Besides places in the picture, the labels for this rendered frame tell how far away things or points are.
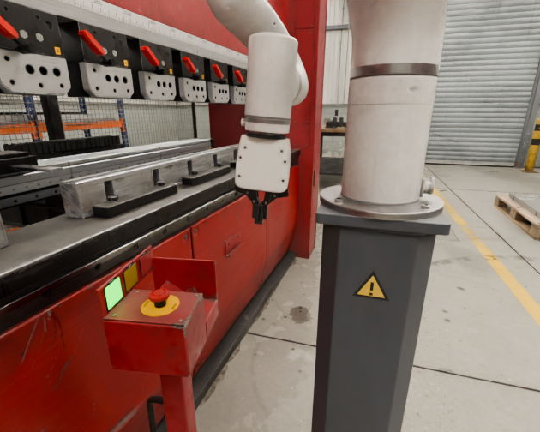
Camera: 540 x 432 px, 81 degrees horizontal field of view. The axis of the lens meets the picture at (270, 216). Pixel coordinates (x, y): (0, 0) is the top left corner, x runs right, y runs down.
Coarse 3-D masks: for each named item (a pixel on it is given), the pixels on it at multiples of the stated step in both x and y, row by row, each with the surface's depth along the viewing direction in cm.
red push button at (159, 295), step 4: (152, 292) 61; (156, 292) 61; (160, 292) 61; (164, 292) 61; (168, 292) 61; (148, 296) 60; (152, 296) 60; (156, 296) 60; (160, 296) 60; (164, 296) 60; (168, 296) 61; (152, 300) 59; (156, 300) 59; (160, 300) 59; (164, 300) 60; (156, 304) 60; (160, 304) 61; (164, 304) 61
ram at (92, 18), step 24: (24, 0) 63; (48, 0) 67; (120, 0) 84; (144, 0) 91; (168, 0) 101; (192, 0) 112; (96, 24) 78; (120, 24) 85; (168, 24) 102; (192, 24) 114; (216, 24) 128; (192, 48) 115; (240, 48) 150
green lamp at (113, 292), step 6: (114, 282) 60; (108, 288) 58; (114, 288) 60; (120, 288) 62; (108, 294) 58; (114, 294) 60; (120, 294) 62; (108, 300) 59; (114, 300) 60; (108, 306) 59
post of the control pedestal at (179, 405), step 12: (168, 384) 71; (180, 384) 70; (168, 396) 72; (180, 396) 72; (192, 396) 77; (168, 408) 73; (180, 408) 73; (192, 408) 77; (168, 420) 74; (180, 420) 74; (192, 420) 78
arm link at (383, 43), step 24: (360, 0) 39; (384, 0) 38; (408, 0) 37; (432, 0) 37; (360, 24) 41; (384, 24) 39; (408, 24) 38; (432, 24) 39; (360, 48) 43; (384, 48) 40; (408, 48) 39; (432, 48) 40; (360, 72) 43; (384, 72) 41; (408, 72) 40; (432, 72) 41
